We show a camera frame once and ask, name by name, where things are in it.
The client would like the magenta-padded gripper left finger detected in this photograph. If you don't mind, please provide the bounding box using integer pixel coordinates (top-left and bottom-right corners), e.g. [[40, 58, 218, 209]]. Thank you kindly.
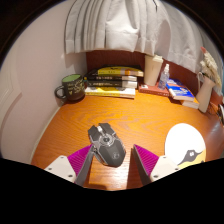
[[44, 143, 95, 187]]

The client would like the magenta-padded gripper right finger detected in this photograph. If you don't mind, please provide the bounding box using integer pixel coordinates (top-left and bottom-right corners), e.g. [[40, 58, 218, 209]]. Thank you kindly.
[[132, 143, 181, 186]]

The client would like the dark grey computer mouse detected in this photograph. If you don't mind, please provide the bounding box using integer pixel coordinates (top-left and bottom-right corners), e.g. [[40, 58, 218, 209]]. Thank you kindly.
[[87, 122, 127, 168]]

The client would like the white yellow printed mouse pad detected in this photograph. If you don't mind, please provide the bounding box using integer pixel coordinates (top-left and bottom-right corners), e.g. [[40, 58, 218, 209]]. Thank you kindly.
[[164, 123, 207, 168]]

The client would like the red flat book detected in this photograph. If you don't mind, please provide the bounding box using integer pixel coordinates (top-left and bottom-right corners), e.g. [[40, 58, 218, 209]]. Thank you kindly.
[[137, 83, 171, 98]]

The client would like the orange cover book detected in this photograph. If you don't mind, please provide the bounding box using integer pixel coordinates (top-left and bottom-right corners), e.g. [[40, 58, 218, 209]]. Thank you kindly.
[[179, 96, 200, 110]]

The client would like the dark green mug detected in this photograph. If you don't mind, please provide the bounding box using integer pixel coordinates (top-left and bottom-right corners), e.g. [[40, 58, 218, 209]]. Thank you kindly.
[[54, 73, 86, 103]]

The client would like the yellow white thick book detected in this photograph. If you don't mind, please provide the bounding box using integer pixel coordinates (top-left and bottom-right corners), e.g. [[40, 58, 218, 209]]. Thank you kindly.
[[84, 86, 137, 100]]

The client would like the blue cover book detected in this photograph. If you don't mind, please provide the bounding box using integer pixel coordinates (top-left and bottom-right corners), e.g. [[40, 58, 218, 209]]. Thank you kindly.
[[165, 78, 195, 102]]

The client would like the black spine book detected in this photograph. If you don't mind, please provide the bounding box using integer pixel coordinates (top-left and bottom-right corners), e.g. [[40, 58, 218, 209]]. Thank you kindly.
[[84, 79, 138, 90], [83, 73, 138, 83]]

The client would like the clear spray bottle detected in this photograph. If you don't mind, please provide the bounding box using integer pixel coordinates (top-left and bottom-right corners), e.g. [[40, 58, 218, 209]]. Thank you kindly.
[[157, 63, 170, 91]]

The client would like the white ceramic jug vase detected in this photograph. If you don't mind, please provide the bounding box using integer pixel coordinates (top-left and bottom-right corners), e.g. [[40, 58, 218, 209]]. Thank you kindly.
[[195, 71, 217, 114]]

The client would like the cream lidded tumbler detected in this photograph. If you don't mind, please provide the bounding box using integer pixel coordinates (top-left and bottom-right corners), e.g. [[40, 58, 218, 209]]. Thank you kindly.
[[143, 54, 164, 87]]

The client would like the yellow cover book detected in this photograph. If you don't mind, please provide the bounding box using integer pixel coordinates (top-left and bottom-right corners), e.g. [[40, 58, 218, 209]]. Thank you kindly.
[[97, 65, 145, 78]]

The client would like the white flower bouquet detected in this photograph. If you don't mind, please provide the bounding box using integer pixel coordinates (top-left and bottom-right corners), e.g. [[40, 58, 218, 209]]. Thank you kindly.
[[199, 46, 223, 89]]

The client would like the white pleated curtain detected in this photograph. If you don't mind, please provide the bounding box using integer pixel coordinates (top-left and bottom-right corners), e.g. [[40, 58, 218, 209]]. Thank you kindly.
[[64, 0, 223, 79]]

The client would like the white framed wall panel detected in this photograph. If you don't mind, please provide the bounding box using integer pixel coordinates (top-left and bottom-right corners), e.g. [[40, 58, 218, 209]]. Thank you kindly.
[[0, 71, 23, 134]]

